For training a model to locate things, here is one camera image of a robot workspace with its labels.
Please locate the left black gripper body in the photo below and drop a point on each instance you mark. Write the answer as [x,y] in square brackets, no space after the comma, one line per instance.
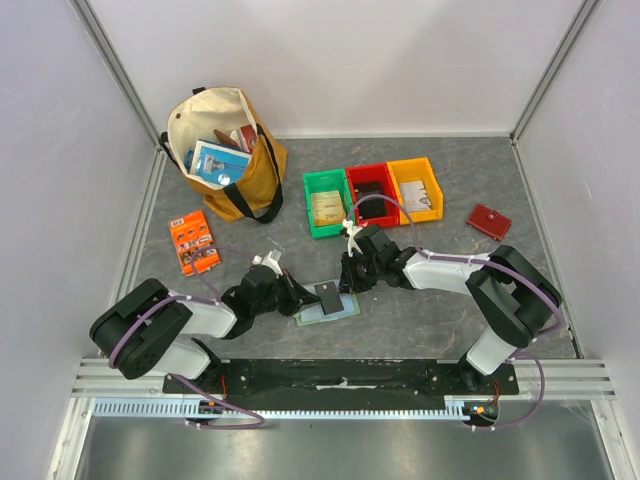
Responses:
[279,295]

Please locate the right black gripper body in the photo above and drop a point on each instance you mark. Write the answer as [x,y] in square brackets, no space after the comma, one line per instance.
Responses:
[353,273]

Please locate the black credit card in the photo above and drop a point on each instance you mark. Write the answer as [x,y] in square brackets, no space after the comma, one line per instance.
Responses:
[330,298]

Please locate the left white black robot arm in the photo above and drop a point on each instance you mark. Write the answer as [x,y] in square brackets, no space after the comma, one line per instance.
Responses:
[153,328]

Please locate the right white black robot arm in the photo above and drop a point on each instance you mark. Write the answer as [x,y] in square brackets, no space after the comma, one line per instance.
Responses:
[517,301]

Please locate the black cards stack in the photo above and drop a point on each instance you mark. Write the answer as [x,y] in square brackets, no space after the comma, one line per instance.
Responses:
[374,207]

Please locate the yellow cards stack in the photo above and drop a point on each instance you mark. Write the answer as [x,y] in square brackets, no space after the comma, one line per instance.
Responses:
[327,208]

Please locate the white cards stack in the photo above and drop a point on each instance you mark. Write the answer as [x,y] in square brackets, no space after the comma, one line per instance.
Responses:
[415,196]

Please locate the red card holder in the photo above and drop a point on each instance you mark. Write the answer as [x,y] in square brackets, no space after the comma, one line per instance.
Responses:
[489,221]

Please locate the mustard canvas tote bag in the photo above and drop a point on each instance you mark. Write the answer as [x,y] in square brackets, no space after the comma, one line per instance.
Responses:
[258,194]

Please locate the red plastic bin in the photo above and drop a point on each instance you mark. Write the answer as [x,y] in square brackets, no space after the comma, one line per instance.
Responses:
[378,172]

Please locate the yellow plastic bin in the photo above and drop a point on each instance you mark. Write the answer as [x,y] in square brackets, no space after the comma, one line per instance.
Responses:
[418,169]

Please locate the orange screw box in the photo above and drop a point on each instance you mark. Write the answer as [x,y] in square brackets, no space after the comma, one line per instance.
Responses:
[194,243]

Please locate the blue white book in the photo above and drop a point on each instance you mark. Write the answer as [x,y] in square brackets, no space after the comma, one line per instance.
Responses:
[216,164]

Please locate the red white box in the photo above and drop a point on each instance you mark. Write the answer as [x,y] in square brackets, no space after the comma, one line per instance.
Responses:
[245,137]

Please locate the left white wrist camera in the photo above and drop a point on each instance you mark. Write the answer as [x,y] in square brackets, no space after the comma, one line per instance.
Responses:
[270,260]

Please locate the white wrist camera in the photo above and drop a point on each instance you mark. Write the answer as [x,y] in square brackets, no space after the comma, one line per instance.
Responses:
[349,231]
[270,260]

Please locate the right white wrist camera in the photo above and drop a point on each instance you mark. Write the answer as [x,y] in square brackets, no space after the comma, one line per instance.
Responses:
[349,231]

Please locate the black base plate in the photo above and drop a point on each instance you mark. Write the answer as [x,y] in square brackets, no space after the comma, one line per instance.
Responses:
[349,385]

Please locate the grey cable duct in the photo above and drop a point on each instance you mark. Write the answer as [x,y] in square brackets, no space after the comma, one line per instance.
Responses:
[192,408]

